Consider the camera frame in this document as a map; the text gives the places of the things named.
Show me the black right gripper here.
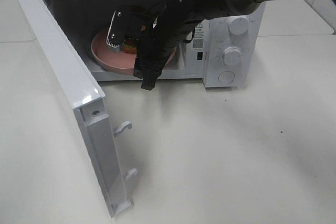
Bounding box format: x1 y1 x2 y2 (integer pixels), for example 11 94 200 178
125 6 196 91

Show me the burger with lettuce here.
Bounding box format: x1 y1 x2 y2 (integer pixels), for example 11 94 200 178
121 38 137 54

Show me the pink round plate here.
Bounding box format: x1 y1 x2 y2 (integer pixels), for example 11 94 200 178
90 30 174 73

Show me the white microwave door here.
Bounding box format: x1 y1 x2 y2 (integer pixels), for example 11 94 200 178
18 0 137 217

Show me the round white door button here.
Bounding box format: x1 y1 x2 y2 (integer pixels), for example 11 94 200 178
218 71 235 84

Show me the white timer knob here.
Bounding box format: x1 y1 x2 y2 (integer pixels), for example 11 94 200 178
223 47 242 66

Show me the white microwave oven body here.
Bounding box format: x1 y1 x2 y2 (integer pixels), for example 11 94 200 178
21 0 270 90

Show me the upper white power knob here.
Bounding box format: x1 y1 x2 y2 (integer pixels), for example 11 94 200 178
228 16 249 35

